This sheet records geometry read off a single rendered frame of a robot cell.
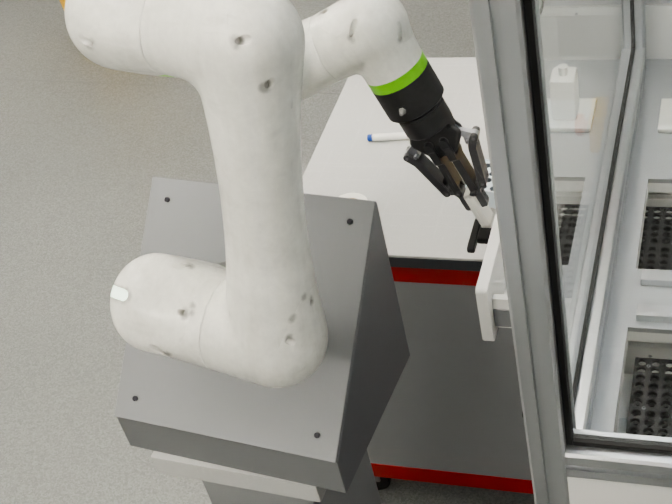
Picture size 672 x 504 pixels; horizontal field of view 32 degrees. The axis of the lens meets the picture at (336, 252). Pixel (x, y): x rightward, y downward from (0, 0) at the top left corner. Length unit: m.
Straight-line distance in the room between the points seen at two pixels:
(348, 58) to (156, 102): 2.48
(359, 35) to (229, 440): 0.61
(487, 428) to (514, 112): 1.44
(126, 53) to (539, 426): 0.60
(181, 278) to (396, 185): 0.79
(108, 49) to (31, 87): 3.13
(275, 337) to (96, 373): 1.77
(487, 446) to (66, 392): 1.22
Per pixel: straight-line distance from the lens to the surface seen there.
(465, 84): 2.44
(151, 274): 1.52
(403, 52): 1.66
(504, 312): 1.76
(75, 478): 2.94
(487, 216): 1.85
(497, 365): 2.22
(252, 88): 1.24
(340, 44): 1.65
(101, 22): 1.31
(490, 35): 0.95
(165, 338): 1.50
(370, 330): 1.70
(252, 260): 1.37
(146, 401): 1.80
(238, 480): 1.81
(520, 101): 0.98
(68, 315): 3.37
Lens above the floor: 2.11
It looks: 40 degrees down
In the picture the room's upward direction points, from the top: 14 degrees counter-clockwise
